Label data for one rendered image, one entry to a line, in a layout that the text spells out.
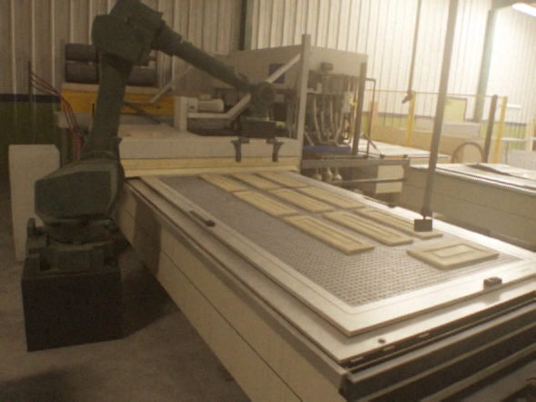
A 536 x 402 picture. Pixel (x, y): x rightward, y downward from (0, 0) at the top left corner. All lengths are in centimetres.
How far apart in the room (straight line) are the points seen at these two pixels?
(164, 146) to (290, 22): 629
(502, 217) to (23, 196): 523
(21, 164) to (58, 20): 436
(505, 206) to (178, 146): 385
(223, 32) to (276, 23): 126
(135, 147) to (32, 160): 94
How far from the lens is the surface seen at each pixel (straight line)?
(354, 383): 147
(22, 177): 441
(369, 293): 193
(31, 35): 825
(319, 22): 1041
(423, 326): 180
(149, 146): 414
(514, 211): 571
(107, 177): 279
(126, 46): 283
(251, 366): 213
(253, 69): 708
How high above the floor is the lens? 166
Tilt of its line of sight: 13 degrees down
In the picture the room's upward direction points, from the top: 4 degrees clockwise
